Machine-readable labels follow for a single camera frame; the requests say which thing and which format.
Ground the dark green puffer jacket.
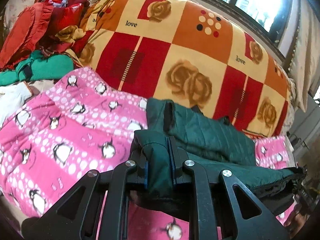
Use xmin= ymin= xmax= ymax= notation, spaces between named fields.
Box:
xmin=130 ymin=98 xmax=306 ymax=216

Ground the window with dark frame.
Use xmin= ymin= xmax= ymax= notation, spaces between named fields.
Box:
xmin=194 ymin=0 xmax=300 ymax=64

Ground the red ruffled pillow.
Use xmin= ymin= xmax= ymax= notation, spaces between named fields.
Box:
xmin=1 ymin=0 xmax=89 ymax=71

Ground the beige curtain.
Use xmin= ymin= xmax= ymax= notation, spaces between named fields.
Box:
xmin=289 ymin=0 xmax=319 ymax=112

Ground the teal green garment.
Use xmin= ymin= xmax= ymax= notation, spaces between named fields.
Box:
xmin=1 ymin=50 xmax=74 ymax=86

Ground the red orange rose blanket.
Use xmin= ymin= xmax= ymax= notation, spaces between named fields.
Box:
xmin=67 ymin=0 xmax=290 ymax=137

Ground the pink penguin blanket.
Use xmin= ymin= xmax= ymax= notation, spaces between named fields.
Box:
xmin=0 ymin=67 xmax=296 ymax=240

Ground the white cloth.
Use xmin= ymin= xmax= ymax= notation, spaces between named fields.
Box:
xmin=0 ymin=81 xmax=33 ymax=127

